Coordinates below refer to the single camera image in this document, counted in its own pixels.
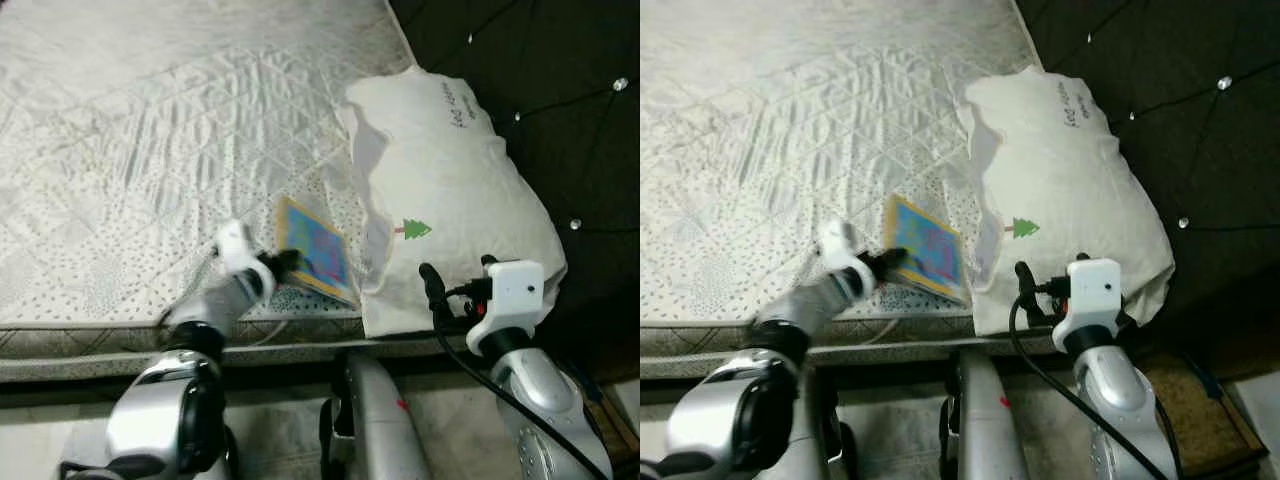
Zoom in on blue yellow children's book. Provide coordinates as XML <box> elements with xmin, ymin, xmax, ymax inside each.
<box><xmin>273</xmin><ymin>195</ymin><xmax>361</xmax><ymax>306</ymax></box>
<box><xmin>882</xmin><ymin>193</ymin><xmax>969</xmax><ymax>304</ymax></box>

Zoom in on white pillow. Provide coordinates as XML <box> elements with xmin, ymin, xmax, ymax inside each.
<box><xmin>955</xmin><ymin>65</ymin><xmax>1176</xmax><ymax>336</ymax></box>
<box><xmin>335</xmin><ymin>65</ymin><xmax>568</xmax><ymax>339</ymax></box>

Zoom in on dark tufted headboard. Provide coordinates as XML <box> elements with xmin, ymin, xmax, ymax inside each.
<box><xmin>1015</xmin><ymin>0</ymin><xmax>1280</xmax><ymax>371</ymax></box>
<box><xmin>388</xmin><ymin>0</ymin><xmax>641</xmax><ymax>381</ymax></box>

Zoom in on white quilted mattress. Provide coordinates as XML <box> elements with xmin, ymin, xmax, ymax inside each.
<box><xmin>640</xmin><ymin>0</ymin><xmax>1046</xmax><ymax>353</ymax></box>
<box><xmin>0</xmin><ymin>0</ymin><xmax>426</xmax><ymax>353</ymax></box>

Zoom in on silver left robot leg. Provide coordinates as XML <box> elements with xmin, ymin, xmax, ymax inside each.
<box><xmin>795</xmin><ymin>365</ymin><xmax>856</xmax><ymax>480</ymax></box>

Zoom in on brown speckled floor mat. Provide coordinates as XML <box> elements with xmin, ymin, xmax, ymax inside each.
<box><xmin>575</xmin><ymin>375</ymin><xmax>641</xmax><ymax>471</ymax></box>
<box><xmin>1140</xmin><ymin>350</ymin><xmax>1266</xmax><ymax>476</ymax></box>

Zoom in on quilted bed base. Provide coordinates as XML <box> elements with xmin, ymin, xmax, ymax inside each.
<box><xmin>640</xmin><ymin>345</ymin><xmax>1101</xmax><ymax>386</ymax></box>
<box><xmin>0</xmin><ymin>345</ymin><xmax>501</xmax><ymax>386</ymax></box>

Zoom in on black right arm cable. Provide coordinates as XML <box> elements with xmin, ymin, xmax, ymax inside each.
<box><xmin>430</xmin><ymin>285</ymin><xmax>601</xmax><ymax>480</ymax></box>
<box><xmin>1008</xmin><ymin>285</ymin><xmax>1176</xmax><ymax>480</ymax></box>

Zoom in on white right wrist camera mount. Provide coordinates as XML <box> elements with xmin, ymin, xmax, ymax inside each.
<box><xmin>1055</xmin><ymin>258</ymin><xmax>1123</xmax><ymax>351</ymax></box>
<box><xmin>465</xmin><ymin>260</ymin><xmax>546</xmax><ymax>356</ymax></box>

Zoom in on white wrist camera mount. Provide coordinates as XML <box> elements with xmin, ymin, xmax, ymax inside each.
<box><xmin>465</xmin><ymin>260</ymin><xmax>546</xmax><ymax>356</ymax></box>
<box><xmin>818</xmin><ymin>220</ymin><xmax>871</xmax><ymax>276</ymax></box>
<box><xmin>1055</xmin><ymin>258</ymin><xmax>1123</xmax><ymax>351</ymax></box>
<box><xmin>213</xmin><ymin>220</ymin><xmax>263</xmax><ymax>276</ymax></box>

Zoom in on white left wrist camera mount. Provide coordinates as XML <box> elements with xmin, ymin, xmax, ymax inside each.
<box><xmin>213</xmin><ymin>220</ymin><xmax>263</xmax><ymax>276</ymax></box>
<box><xmin>818</xmin><ymin>220</ymin><xmax>871</xmax><ymax>276</ymax></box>

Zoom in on blue cable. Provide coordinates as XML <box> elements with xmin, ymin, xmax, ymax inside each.
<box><xmin>1188</xmin><ymin>362</ymin><xmax>1229</xmax><ymax>403</ymax></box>

